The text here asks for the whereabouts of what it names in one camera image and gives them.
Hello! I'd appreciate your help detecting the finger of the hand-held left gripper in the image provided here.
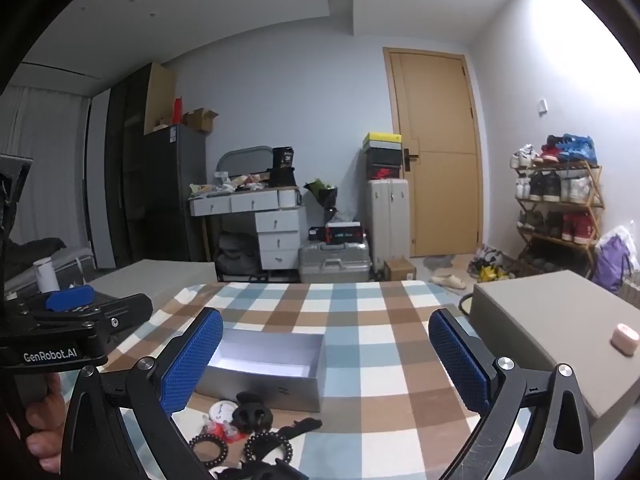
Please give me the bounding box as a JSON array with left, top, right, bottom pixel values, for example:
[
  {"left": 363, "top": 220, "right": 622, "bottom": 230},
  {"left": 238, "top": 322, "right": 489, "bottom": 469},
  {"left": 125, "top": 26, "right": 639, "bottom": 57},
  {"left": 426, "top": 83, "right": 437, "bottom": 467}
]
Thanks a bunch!
[
  {"left": 5, "top": 292, "right": 154, "bottom": 346},
  {"left": 42, "top": 284, "right": 98, "bottom": 312}
]

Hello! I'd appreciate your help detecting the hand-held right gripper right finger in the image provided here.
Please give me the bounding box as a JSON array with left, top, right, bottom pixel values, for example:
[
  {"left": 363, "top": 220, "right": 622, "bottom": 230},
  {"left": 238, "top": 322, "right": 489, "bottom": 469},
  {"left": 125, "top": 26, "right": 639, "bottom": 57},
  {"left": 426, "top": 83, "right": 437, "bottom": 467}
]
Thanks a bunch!
[{"left": 428, "top": 308, "right": 597, "bottom": 480}]

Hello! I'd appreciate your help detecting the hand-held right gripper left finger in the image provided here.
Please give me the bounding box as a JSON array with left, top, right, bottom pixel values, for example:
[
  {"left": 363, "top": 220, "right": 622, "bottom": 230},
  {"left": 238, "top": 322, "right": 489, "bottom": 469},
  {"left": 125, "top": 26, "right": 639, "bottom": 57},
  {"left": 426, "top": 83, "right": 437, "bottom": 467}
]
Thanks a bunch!
[{"left": 60, "top": 306, "right": 224, "bottom": 480}]

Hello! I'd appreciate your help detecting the silver box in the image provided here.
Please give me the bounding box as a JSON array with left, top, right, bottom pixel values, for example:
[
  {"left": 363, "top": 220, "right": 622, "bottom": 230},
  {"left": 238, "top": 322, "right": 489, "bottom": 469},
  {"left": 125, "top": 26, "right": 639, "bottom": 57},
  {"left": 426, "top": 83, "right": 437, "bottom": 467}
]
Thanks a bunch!
[{"left": 195, "top": 329, "right": 326, "bottom": 413}]

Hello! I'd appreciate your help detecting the black hair claw clip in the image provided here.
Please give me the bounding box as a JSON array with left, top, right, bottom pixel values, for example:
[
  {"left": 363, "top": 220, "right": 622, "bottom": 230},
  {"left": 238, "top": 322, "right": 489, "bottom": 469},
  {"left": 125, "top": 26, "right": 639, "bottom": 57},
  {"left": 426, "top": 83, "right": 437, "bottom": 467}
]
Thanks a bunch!
[{"left": 232, "top": 391, "right": 274, "bottom": 432}]

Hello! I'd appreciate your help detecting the black spiral hair tie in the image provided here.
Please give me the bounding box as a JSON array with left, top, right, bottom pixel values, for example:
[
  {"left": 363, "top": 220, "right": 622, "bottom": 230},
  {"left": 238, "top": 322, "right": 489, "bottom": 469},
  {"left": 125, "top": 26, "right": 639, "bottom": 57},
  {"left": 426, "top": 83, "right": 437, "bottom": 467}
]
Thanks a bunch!
[
  {"left": 189, "top": 434, "right": 231, "bottom": 465},
  {"left": 244, "top": 432, "right": 296, "bottom": 464}
]

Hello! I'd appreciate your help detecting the person's left hand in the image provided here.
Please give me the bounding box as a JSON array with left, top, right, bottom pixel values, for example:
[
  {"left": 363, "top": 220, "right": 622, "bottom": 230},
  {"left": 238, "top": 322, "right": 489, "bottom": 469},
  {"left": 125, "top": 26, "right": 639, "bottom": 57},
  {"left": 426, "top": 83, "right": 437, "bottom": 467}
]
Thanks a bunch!
[{"left": 10, "top": 372, "right": 68, "bottom": 473}]

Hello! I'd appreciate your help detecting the white cylinder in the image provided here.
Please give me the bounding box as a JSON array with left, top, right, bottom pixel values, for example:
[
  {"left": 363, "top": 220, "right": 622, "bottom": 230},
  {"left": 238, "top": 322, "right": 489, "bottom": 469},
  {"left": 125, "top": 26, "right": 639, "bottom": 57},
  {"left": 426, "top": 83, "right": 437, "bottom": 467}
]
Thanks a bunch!
[{"left": 32, "top": 257, "right": 60, "bottom": 294}]

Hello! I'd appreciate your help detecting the white round badge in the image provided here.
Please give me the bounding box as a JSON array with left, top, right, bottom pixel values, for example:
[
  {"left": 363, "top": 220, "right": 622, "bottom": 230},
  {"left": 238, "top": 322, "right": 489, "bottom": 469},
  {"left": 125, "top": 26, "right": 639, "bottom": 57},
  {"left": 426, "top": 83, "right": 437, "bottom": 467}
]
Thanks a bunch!
[{"left": 209, "top": 400, "right": 239, "bottom": 424}]

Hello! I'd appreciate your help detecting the dark clothing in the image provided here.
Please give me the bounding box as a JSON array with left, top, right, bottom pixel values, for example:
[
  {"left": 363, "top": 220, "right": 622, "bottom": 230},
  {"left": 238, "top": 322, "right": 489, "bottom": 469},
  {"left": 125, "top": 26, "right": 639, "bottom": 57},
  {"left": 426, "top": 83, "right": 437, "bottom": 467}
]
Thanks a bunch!
[{"left": 4, "top": 239, "right": 68, "bottom": 286}]

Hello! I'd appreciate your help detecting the grey storage box right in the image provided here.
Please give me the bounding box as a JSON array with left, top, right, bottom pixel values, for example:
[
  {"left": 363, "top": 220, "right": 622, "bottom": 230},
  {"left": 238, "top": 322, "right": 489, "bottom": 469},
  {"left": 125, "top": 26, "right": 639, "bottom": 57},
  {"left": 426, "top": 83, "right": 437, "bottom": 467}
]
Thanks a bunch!
[{"left": 470, "top": 270, "right": 640, "bottom": 432}]

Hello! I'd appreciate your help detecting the pile of floor shoes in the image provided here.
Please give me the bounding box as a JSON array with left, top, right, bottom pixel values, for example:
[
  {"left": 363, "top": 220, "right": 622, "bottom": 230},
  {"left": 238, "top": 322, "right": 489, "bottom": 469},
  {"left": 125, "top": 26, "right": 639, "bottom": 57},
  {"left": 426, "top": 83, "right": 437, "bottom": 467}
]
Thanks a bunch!
[{"left": 467, "top": 245, "right": 517, "bottom": 283}]

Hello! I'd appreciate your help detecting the small cardboard box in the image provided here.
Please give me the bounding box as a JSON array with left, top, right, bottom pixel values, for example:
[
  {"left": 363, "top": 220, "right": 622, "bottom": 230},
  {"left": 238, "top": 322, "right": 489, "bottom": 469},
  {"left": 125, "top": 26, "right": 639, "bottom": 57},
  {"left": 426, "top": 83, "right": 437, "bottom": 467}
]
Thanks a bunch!
[{"left": 384, "top": 258, "right": 417, "bottom": 281}]

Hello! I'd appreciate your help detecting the grey bag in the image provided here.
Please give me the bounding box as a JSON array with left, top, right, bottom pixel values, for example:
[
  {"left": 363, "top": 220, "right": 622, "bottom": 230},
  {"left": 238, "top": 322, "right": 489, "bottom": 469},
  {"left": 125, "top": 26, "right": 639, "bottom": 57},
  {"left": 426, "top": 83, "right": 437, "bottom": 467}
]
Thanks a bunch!
[{"left": 217, "top": 232, "right": 262, "bottom": 275}]

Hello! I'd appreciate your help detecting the checked blanket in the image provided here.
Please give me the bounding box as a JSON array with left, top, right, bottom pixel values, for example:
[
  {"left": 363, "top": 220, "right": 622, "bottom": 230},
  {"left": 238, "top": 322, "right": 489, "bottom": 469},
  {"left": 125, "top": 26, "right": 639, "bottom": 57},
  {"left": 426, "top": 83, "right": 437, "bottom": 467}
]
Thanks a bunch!
[{"left": 100, "top": 280, "right": 531, "bottom": 480}]

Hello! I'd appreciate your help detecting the dark grey refrigerator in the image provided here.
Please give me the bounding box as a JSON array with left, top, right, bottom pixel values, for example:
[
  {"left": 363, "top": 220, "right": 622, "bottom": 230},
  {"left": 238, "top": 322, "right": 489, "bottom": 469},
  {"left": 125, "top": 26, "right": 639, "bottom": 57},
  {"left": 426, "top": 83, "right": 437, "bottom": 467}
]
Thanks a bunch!
[{"left": 142, "top": 124, "right": 209, "bottom": 262}]

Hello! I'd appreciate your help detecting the black ribbon bow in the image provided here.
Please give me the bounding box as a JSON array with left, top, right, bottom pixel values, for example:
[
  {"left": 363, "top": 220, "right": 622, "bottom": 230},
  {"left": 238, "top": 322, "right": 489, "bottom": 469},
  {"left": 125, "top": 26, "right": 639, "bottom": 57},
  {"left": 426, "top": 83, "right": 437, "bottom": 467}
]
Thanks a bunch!
[{"left": 276, "top": 416, "right": 324, "bottom": 442}]

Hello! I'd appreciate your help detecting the black hair accessory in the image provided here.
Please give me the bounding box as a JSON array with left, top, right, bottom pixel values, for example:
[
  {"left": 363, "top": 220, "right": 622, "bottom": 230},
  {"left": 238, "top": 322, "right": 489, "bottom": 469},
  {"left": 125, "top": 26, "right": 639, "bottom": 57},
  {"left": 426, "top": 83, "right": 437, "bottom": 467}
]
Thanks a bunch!
[{"left": 212, "top": 462, "right": 311, "bottom": 480}]

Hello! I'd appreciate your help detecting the dark wardrobe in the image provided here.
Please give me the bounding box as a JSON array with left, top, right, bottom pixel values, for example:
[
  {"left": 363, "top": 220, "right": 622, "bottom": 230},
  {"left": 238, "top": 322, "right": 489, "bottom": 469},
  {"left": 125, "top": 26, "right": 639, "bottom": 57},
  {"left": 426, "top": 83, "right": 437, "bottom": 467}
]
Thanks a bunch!
[{"left": 104, "top": 65, "right": 154, "bottom": 267}]

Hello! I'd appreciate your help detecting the white curtain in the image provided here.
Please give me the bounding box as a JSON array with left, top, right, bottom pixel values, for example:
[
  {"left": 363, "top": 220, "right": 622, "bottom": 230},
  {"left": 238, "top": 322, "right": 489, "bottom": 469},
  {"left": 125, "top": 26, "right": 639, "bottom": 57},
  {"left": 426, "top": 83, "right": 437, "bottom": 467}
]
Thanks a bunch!
[{"left": 0, "top": 85, "right": 94, "bottom": 261}]

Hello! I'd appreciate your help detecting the white desk with drawers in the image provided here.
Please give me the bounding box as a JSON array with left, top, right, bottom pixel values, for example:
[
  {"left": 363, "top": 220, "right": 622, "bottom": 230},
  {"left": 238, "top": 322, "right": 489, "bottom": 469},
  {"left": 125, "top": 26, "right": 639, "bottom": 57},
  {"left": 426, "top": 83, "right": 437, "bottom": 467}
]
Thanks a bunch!
[{"left": 189, "top": 187, "right": 307, "bottom": 272}]

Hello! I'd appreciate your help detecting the white upright suitcase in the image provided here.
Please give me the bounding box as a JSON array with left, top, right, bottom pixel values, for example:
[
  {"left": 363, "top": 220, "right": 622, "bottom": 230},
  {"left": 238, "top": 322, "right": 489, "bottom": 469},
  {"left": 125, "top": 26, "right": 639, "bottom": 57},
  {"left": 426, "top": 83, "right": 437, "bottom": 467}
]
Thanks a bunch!
[{"left": 366, "top": 178, "right": 412, "bottom": 269}]

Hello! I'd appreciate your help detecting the silver ribbed suitcase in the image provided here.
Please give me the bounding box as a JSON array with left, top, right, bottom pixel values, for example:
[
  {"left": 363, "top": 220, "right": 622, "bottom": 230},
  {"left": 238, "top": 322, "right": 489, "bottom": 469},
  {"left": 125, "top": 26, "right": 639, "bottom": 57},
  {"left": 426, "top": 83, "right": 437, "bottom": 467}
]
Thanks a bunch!
[{"left": 298, "top": 240, "right": 372, "bottom": 284}]

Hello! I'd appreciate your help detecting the small pink case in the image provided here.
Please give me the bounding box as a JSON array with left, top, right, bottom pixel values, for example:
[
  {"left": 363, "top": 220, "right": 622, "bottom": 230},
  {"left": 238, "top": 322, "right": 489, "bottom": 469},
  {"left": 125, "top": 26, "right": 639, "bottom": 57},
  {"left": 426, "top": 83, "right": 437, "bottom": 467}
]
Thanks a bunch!
[{"left": 610, "top": 323, "right": 640, "bottom": 357}]

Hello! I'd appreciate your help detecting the pile of desk clutter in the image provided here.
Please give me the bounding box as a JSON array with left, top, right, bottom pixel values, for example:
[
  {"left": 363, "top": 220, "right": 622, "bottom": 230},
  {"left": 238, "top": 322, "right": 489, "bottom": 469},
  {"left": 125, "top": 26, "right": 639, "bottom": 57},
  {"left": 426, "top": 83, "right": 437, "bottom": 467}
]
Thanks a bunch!
[{"left": 190, "top": 170, "right": 273, "bottom": 196}]

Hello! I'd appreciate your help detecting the red and black box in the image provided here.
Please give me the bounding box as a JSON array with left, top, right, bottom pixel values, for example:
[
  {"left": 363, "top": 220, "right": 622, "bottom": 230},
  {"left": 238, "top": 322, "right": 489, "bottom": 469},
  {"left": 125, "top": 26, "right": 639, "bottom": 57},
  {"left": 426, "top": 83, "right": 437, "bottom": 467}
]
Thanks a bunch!
[{"left": 325, "top": 222, "right": 364, "bottom": 246}]

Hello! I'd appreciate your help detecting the wooden shoe rack with shoes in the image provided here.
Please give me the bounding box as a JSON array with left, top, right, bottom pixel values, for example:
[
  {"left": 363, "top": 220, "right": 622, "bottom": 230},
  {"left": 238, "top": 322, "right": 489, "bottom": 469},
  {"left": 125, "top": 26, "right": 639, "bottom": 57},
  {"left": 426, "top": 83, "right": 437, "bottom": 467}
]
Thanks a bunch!
[{"left": 510, "top": 133, "right": 601, "bottom": 273}]

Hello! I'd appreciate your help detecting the grey arched board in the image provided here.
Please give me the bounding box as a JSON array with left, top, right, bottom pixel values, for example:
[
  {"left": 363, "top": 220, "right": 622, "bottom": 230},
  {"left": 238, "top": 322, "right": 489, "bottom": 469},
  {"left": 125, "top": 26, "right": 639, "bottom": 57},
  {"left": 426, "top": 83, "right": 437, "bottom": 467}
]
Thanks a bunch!
[{"left": 216, "top": 146, "right": 274, "bottom": 182}]

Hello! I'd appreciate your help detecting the open cardboard box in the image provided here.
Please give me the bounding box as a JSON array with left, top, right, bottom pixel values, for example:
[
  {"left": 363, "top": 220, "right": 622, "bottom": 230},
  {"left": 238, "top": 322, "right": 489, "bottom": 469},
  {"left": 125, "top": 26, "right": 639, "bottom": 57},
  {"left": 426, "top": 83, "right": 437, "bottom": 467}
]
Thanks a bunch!
[{"left": 182, "top": 108, "right": 220, "bottom": 134}]

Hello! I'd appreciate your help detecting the bamboo shoe rack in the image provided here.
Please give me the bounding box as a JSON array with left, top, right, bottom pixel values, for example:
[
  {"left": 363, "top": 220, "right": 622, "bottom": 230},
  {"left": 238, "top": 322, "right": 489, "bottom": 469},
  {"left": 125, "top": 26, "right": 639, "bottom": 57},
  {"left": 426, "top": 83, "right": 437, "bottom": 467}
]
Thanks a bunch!
[{"left": 515, "top": 160, "right": 606, "bottom": 281}]

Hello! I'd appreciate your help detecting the black wrapped bouquet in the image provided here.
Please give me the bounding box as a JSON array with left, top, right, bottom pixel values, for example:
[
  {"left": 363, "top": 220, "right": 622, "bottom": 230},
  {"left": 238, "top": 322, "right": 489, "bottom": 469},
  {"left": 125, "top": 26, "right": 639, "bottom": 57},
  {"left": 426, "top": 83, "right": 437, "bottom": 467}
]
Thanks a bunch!
[{"left": 305, "top": 178, "right": 339, "bottom": 212}]

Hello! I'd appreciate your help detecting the tall black box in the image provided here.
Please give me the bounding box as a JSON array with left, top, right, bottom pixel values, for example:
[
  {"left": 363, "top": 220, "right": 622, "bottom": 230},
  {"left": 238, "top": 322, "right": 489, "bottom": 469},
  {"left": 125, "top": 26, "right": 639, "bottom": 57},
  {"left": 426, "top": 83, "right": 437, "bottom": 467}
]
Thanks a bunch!
[{"left": 270, "top": 146, "right": 297, "bottom": 187}]

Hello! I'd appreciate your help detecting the tall cardboard sheet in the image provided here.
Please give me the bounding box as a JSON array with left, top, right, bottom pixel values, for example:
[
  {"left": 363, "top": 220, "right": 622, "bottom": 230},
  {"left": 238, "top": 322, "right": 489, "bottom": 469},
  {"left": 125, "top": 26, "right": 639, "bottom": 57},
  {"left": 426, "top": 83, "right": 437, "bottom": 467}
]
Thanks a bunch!
[{"left": 144, "top": 62, "right": 177, "bottom": 135}]

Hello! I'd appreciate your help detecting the yellow lid shoebox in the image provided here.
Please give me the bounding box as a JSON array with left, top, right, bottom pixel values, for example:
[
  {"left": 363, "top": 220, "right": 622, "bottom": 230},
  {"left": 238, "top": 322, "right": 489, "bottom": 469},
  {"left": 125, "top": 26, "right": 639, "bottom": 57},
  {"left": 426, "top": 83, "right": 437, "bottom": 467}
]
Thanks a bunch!
[{"left": 362, "top": 132, "right": 403, "bottom": 151}]

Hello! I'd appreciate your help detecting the wooden door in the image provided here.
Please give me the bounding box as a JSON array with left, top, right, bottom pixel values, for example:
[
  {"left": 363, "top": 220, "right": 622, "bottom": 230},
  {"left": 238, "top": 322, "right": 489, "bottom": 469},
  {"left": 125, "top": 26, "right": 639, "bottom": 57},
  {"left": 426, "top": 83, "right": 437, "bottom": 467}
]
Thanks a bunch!
[{"left": 382, "top": 47, "right": 485, "bottom": 258}]

